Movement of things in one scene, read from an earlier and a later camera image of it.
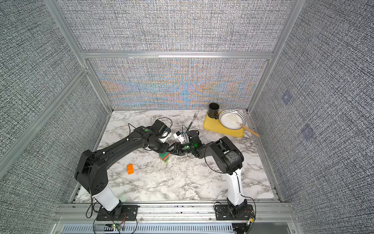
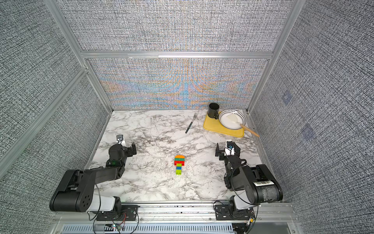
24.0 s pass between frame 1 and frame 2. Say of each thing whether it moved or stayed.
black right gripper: moved
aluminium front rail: stayed
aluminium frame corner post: stayed
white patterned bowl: stayed
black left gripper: moved
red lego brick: moved
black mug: stayed
